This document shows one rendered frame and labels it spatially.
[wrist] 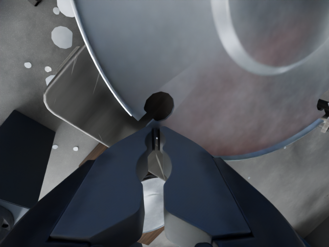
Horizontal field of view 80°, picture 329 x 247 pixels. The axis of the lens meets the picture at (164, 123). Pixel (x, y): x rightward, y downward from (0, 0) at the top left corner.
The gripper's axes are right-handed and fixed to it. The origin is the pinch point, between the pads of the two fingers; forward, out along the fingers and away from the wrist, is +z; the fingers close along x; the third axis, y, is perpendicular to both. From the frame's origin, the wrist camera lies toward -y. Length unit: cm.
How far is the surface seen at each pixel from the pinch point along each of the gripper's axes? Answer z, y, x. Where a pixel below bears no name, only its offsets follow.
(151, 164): 1.4, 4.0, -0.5
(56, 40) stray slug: 11.9, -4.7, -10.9
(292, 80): 5.5, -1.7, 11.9
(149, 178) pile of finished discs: 43, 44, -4
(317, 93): 6.8, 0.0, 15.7
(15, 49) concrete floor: 66, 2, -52
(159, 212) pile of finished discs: 44, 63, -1
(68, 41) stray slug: 12.3, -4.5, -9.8
